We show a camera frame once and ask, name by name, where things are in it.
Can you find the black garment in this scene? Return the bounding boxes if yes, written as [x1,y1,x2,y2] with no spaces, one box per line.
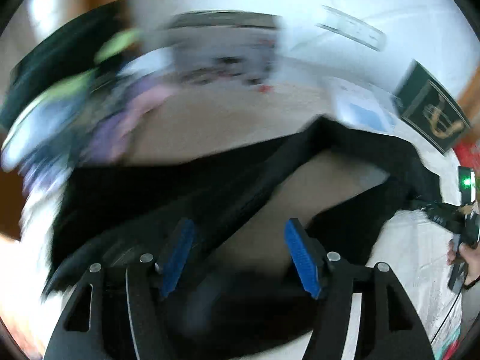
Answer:
[44,117,441,359]

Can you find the stack of folded clothes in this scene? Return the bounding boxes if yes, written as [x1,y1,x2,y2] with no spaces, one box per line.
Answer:
[1,0,178,179]

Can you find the person's right hand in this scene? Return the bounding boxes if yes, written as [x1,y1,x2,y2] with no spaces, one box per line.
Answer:
[447,240,480,288]

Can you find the dark green gold box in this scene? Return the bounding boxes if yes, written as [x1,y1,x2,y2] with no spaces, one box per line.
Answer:
[394,61,471,154]

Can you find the white blue flat package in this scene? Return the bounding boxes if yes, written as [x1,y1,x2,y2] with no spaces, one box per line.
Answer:
[327,77,399,133]

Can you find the grey printed cardboard box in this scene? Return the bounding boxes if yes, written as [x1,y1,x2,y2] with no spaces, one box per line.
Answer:
[166,10,281,86]

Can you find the white wall socket strip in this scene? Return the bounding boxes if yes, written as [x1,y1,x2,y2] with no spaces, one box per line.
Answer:
[317,6,386,51]

